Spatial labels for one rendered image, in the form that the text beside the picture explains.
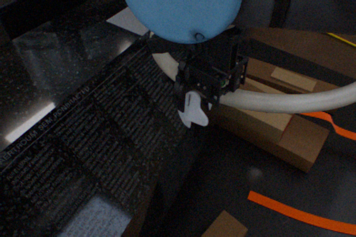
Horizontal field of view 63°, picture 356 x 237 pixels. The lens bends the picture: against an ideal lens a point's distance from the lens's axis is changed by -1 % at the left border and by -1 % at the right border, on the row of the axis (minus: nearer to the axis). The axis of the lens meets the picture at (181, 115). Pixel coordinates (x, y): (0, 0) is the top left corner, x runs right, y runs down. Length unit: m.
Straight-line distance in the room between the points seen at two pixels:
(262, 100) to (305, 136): 1.13
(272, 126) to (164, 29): 1.24
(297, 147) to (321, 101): 1.05
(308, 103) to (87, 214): 0.50
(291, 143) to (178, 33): 1.34
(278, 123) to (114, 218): 0.96
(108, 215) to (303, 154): 1.04
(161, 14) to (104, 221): 0.57
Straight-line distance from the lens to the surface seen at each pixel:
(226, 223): 1.23
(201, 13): 0.21
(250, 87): 1.57
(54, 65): 0.81
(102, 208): 0.72
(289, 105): 0.47
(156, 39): 0.48
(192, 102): 0.48
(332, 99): 0.50
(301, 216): 1.45
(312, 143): 1.57
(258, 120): 1.45
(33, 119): 0.69
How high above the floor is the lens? 1.28
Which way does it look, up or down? 49 degrees down
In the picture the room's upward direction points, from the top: straight up
